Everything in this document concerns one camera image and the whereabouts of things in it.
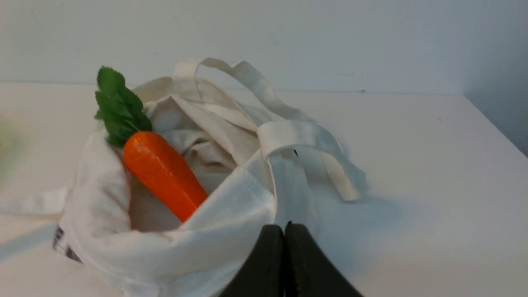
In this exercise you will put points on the orange toy carrot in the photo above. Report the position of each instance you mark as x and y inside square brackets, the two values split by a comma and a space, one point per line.
[146, 154]

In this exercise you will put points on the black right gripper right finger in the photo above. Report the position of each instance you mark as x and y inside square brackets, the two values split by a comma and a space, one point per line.
[308, 272]

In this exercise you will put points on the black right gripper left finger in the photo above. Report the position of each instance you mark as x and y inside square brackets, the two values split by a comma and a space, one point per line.
[260, 275]

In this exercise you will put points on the white cloth tote bag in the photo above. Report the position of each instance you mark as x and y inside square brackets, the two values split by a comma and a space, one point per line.
[258, 159]

